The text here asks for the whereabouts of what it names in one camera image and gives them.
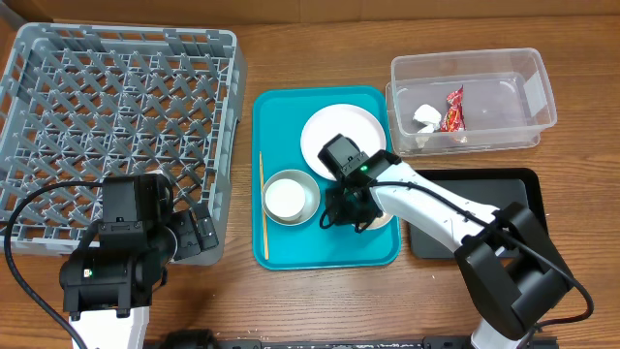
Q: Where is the grey bowl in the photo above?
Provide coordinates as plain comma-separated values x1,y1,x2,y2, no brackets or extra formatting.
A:
263,170,321,226

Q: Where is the white cup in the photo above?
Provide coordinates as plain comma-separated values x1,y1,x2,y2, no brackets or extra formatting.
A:
264,178,306,221

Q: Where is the white napkin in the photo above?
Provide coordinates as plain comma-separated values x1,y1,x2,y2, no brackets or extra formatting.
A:
413,104,442,133

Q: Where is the red snack wrapper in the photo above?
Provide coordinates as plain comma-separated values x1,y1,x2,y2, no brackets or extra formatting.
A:
440,85,466,132

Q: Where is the small pink plate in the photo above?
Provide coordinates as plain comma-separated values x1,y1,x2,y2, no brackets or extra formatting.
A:
367,212,393,230

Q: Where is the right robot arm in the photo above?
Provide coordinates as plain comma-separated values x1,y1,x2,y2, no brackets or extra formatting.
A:
319,135,574,348

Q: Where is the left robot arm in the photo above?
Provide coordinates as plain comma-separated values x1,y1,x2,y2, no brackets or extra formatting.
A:
59,173,218,348

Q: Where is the teal serving tray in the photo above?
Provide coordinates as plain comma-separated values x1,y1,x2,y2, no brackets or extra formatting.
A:
252,85,401,270

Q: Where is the large white plate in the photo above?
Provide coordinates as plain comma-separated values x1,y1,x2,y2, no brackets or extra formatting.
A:
300,104,387,181

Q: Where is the wooden chopstick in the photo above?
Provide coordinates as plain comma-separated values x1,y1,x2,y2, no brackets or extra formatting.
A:
259,151,270,261

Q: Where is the black tray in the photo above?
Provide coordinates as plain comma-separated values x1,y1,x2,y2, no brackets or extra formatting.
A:
408,168,548,260

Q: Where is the grey dish rack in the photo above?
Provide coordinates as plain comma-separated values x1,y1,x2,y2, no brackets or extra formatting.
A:
1,23,247,266

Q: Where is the clear plastic bin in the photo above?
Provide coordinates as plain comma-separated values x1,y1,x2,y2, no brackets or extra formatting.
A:
386,48,557,157

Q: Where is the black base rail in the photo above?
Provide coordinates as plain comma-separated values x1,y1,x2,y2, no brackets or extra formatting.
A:
128,329,561,349

